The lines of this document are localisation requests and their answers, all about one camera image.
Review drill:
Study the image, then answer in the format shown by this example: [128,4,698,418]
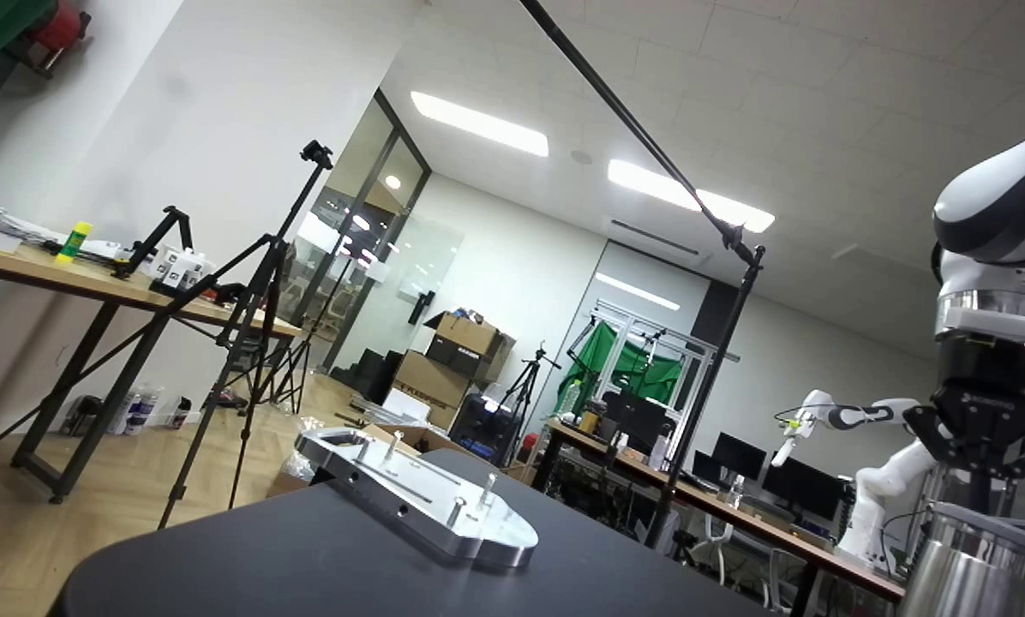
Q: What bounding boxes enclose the long wooden office desk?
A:
[531,421,906,617]

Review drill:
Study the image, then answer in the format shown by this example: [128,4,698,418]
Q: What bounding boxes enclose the small black tripod background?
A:
[499,351,546,430]

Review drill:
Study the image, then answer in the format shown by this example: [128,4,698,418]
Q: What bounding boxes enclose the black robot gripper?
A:
[906,335,1025,510]

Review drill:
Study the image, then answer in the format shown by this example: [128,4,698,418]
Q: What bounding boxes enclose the black computer monitor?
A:
[603,390,671,452]

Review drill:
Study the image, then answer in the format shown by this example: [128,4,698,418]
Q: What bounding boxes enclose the wooden workbench black legs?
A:
[0,238,305,509]

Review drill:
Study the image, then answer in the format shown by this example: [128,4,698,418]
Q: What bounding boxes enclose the black camera tripod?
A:
[0,141,331,525]

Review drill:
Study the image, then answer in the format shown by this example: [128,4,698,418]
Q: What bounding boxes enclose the green cloth on rack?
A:
[555,319,683,411]

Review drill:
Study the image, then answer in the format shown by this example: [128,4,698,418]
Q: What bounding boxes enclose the stacked cardboard boxes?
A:
[395,312,513,430]

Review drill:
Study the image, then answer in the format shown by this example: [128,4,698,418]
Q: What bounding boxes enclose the yellow green small bottle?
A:
[55,224,93,266]

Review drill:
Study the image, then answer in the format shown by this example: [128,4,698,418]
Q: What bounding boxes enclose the steel flask with white lid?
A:
[895,506,1025,617]

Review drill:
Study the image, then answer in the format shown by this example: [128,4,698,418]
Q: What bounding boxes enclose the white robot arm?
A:
[907,137,1025,515]

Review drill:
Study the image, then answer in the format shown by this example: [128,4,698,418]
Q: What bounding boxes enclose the aluminium machined plate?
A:
[295,430,539,574]

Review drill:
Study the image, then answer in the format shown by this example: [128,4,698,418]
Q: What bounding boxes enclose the black diagonal boom pole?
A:
[521,0,765,548]

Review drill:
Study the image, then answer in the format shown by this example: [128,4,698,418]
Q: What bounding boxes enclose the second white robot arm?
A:
[773,335,1025,566]

